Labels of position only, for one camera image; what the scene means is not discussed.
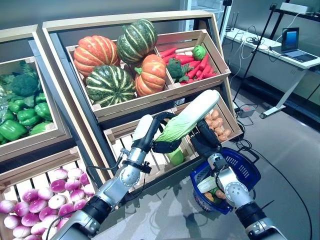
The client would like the large wooden crate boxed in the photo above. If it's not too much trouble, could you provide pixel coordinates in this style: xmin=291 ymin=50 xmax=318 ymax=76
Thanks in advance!
xmin=65 ymin=44 xmax=177 ymax=120

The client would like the blue plastic shopping basket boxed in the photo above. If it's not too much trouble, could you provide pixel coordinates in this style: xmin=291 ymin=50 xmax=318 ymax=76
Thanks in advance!
xmin=189 ymin=146 xmax=262 ymax=216

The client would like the glass door refrigerator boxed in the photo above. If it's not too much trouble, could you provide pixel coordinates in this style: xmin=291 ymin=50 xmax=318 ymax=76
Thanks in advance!
xmin=179 ymin=0 xmax=227 ymax=32

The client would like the white flat box device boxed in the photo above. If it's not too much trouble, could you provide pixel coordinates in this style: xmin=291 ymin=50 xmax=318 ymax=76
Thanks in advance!
xmin=279 ymin=1 xmax=315 ymax=14

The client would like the grey box red button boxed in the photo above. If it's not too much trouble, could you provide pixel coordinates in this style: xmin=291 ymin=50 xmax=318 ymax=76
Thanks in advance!
xmin=236 ymin=104 xmax=258 ymax=118

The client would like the open silver laptop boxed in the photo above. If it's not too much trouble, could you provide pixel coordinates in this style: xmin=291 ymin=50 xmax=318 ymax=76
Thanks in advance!
xmin=271 ymin=26 xmax=319 ymax=63

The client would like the napa cabbage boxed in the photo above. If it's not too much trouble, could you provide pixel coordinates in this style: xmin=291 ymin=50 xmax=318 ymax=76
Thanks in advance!
xmin=166 ymin=147 xmax=186 ymax=166
xmin=197 ymin=176 xmax=218 ymax=194
xmin=152 ymin=89 xmax=221 ymax=143

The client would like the purple white onion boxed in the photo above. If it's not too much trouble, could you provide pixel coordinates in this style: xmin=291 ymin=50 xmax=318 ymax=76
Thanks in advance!
xmin=49 ymin=179 xmax=67 ymax=193
xmin=21 ymin=212 xmax=41 ymax=227
xmin=3 ymin=214 xmax=22 ymax=230
xmin=79 ymin=172 xmax=91 ymax=186
xmin=13 ymin=201 xmax=31 ymax=217
xmin=66 ymin=167 xmax=85 ymax=180
xmin=73 ymin=199 xmax=88 ymax=211
xmin=69 ymin=189 xmax=86 ymax=203
xmin=38 ymin=206 xmax=58 ymax=221
xmin=37 ymin=187 xmax=55 ymax=201
xmin=28 ymin=198 xmax=46 ymax=213
xmin=0 ymin=199 xmax=17 ymax=214
xmin=53 ymin=168 xmax=69 ymax=181
xmin=47 ymin=194 xmax=68 ymax=210
xmin=64 ymin=178 xmax=82 ymax=192
xmin=22 ymin=189 xmax=40 ymax=203
xmin=57 ymin=202 xmax=76 ymax=218

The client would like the red carrot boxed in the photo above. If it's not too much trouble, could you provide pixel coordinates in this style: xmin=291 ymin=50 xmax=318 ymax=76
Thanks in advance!
xmin=159 ymin=47 xmax=178 ymax=59
xmin=199 ymin=65 xmax=214 ymax=80
xmin=186 ymin=63 xmax=201 ymax=80
xmin=198 ymin=53 xmax=210 ymax=74
xmin=174 ymin=55 xmax=196 ymax=66

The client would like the large orange striped pumpkin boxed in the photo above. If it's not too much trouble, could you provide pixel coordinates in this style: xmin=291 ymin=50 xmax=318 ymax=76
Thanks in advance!
xmin=73 ymin=35 xmax=121 ymax=77

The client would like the small orange pumpkin green stem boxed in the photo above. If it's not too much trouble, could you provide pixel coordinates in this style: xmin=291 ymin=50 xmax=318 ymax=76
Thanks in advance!
xmin=134 ymin=54 xmax=168 ymax=98

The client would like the dark green striped pumpkin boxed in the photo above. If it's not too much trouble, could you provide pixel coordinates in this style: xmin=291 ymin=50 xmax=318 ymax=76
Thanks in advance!
xmin=116 ymin=19 xmax=158 ymax=65
xmin=85 ymin=64 xmax=136 ymax=108

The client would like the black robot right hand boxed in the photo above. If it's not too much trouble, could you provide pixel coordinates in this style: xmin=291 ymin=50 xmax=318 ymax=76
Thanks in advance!
xmin=189 ymin=119 xmax=223 ymax=158

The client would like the small yellow vegetable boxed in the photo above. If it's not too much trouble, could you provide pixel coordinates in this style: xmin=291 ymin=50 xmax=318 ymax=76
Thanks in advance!
xmin=203 ymin=192 xmax=216 ymax=204

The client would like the leafy green lettuce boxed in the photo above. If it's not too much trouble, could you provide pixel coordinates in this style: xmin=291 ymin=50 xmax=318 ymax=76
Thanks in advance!
xmin=18 ymin=60 xmax=39 ymax=79

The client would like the green broccoli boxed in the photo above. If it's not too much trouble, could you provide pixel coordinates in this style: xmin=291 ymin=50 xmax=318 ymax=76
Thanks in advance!
xmin=11 ymin=73 xmax=40 ymax=99
xmin=166 ymin=58 xmax=191 ymax=83

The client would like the white office desk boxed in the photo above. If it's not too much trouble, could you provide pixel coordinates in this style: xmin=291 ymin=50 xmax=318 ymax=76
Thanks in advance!
xmin=223 ymin=26 xmax=320 ymax=120

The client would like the small green bell pepper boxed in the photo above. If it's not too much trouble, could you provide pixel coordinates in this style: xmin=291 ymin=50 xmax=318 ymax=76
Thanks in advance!
xmin=191 ymin=44 xmax=207 ymax=61

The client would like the black white robot left hand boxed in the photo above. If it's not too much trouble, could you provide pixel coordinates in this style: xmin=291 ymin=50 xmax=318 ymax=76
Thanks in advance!
xmin=131 ymin=112 xmax=183 ymax=154

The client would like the wooden display shelf frame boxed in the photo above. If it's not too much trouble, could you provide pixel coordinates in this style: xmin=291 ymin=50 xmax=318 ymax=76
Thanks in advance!
xmin=37 ymin=11 xmax=246 ymax=201
xmin=0 ymin=24 xmax=78 ymax=161

